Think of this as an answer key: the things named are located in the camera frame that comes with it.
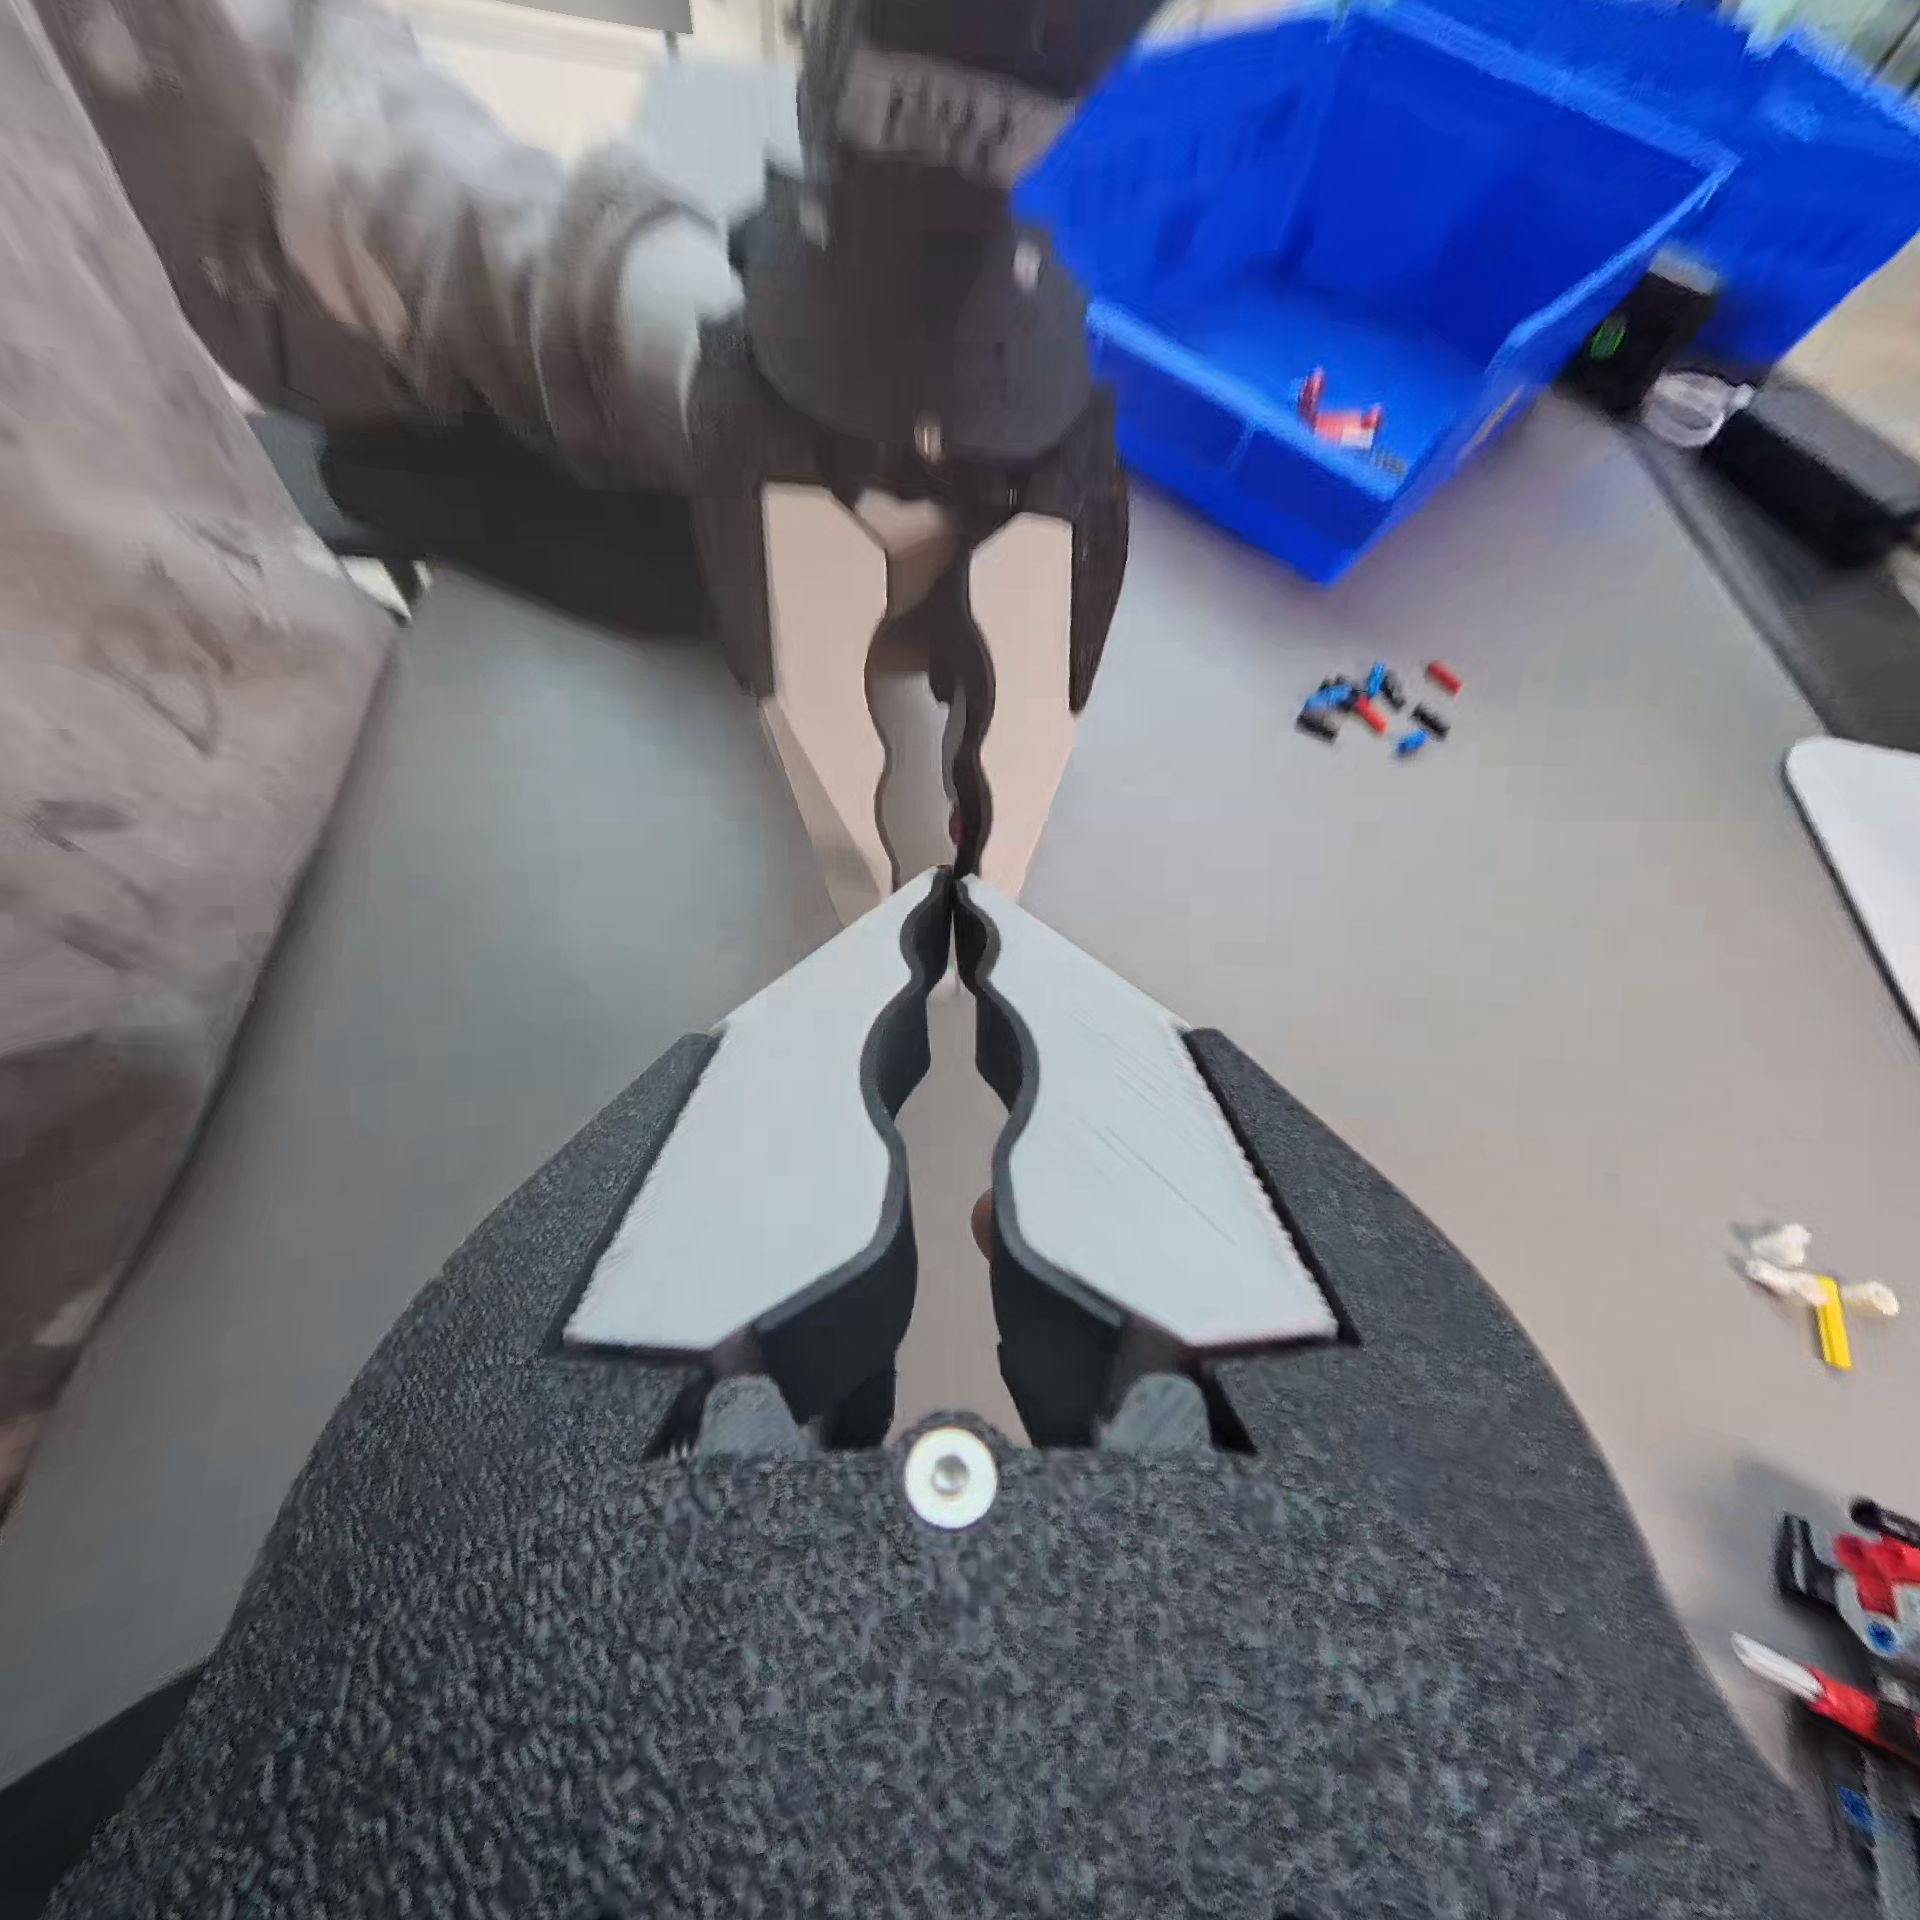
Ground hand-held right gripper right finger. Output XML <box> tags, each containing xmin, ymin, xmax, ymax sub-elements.
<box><xmin>955</xmin><ymin>878</ymin><xmax>1338</xmax><ymax>1453</ymax></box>

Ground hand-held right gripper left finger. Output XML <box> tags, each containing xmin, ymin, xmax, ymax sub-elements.
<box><xmin>565</xmin><ymin>869</ymin><xmax>955</xmax><ymax>1453</ymax></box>

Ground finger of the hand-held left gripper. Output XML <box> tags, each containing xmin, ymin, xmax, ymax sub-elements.
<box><xmin>928</xmin><ymin>509</ymin><xmax>1076</xmax><ymax>897</ymax></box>
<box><xmin>760</xmin><ymin>479</ymin><xmax>939</xmax><ymax>922</ymax></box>

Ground group of small brick pins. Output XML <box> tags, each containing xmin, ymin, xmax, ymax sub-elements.
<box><xmin>1294</xmin><ymin>656</ymin><xmax>1463</xmax><ymax>761</ymax></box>

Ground person's left forearm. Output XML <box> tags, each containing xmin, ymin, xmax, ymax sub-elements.
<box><xmin>194</xmin><ymin>0</ymin><xmax>749</xmax><ymax>497</ymax></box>

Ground grey desk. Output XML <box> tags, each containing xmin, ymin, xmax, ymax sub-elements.
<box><xmin>0</xmin><ymin>346</ymin><xmax>1920</xmax><ymax>1802</ymax></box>

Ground black office chair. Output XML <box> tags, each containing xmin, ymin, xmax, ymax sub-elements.
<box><xmin>249</xmin><ymin>412</ymin><xmax>720</xmax><ymax>639</ymax></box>

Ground blue plastic bin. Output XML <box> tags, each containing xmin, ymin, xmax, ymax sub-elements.
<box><xmin>1348</xmin><ymin>0</ymin><xmax>1920</xmax><ymax>370</ymax></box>
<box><xmin>1011</xmin><ymin>0</ymin><xmax>1739</xmax><ymax>588</ymax></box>

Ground red brick pieces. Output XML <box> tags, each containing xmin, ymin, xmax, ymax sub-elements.
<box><xmin>1294</xmin><ymin>363</ymin><xmax>1384</xmax><ymax>455</ymax></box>

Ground long white connector piece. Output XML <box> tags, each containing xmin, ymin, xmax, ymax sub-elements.
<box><xmin>1743</xmin><ymin>1257</ymin><xmax>1900</xmax><ymax>1324</ymax></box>

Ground person's grey patterned sweatshirt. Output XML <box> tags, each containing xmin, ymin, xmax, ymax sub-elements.
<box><xmin>0</xmin><ymin>0</ymin><xmax>398</xmax><ymax>1502</ymax></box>

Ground small black device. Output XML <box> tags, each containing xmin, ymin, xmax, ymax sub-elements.
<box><xmin>1565</xmin><ymin>251</ymin><xmax>1719</xmax><ymax>418</ymax></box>

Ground black power adapter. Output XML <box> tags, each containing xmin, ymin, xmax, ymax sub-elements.
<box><xmin>1707</xmin><ymin>372</ymin><xmax>1920</xmax><ymax>568</ymax></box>

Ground brick-built toy car chassis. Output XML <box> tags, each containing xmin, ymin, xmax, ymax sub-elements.
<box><xmin>1731</xmin><ymin>1496</ymin><xmax>1920</xmax><ymax>1920</ymax></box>

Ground white cable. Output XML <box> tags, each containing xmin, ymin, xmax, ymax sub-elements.
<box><xmin>1639</xmin><ymin>370</ymin><xmax>1754</xmax><ymax>450</ymax></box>

